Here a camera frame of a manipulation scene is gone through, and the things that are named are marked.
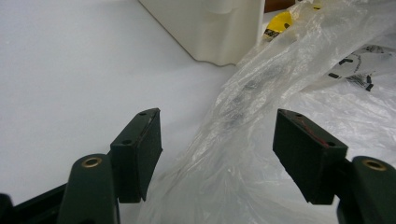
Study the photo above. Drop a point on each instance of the white plastic bin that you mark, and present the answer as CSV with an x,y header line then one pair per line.
x,y
211,28

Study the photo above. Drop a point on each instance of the brown snack packet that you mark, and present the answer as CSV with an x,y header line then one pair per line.
x,y
278,4

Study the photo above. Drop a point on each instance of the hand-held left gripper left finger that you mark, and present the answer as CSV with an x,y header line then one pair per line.
x,y
137,158

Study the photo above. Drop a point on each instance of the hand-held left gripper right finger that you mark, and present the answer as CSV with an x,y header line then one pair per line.
x,y
306,155

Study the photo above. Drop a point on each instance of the white table board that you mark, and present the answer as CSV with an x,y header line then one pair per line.
x,y
62,77

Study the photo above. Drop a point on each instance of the clear plastic bag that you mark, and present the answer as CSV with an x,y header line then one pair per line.
x,y
280,140

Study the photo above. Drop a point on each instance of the yellow snack packet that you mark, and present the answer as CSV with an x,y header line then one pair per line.
x,y
278,25

